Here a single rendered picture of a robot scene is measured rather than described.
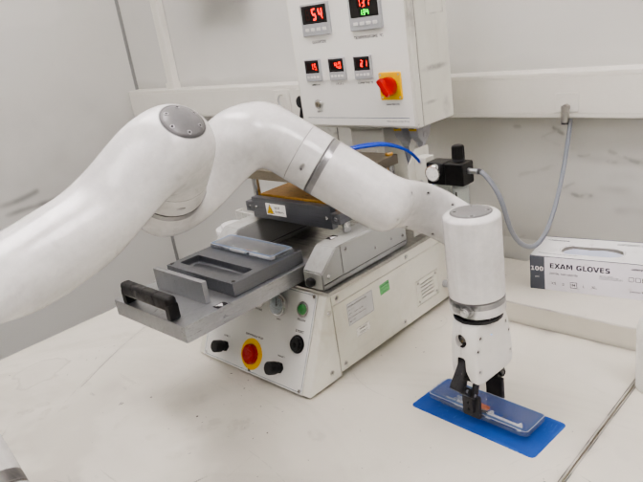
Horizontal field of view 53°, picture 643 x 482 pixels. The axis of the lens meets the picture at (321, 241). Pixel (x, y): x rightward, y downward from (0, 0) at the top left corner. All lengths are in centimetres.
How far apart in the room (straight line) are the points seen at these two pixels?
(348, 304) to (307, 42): 60
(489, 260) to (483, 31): 78
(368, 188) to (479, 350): 29
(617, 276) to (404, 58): 59
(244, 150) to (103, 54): 182
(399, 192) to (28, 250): 49
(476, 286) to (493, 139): 74
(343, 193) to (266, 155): 12
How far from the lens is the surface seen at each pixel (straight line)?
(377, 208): 91
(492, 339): 101
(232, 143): 91
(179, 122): 79
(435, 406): 113
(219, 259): 121
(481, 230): 92
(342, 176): 91
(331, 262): 115
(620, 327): 128
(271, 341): 125
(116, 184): 79
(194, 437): 117
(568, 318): 132
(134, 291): 113
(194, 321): 105
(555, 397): 116
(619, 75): 143
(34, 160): 256
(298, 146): 91
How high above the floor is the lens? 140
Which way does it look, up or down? 20 degrees down
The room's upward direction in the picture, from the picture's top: 9 degrees counter-clockwise
